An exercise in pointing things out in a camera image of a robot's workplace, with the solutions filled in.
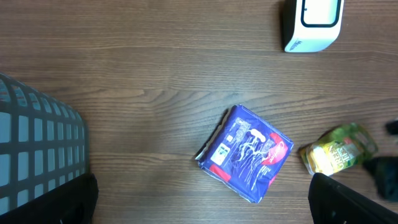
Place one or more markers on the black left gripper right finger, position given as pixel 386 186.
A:
pixel 332 202

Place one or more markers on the green yellow snack packet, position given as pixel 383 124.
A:
pixel 339 148

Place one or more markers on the grey plastic basket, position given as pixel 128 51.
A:
pixel 44 144

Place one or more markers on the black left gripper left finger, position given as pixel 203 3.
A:
pixel 72 202

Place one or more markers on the purple pad package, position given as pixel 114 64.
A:
pixel 245 153

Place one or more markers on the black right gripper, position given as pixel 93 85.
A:
pixel 383 170

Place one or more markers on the white barcode scanner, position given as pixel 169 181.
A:
pixel 310 25

